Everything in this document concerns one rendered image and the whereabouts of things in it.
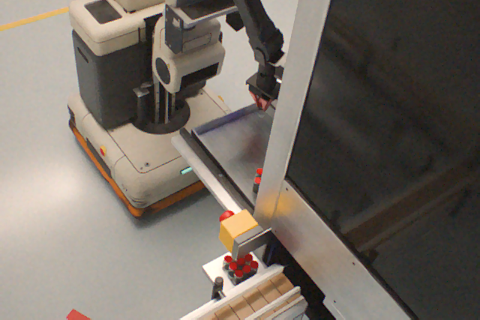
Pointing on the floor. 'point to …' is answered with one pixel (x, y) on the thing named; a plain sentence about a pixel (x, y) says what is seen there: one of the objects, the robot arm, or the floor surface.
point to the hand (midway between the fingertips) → (262, 106)
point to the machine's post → (295, 86)
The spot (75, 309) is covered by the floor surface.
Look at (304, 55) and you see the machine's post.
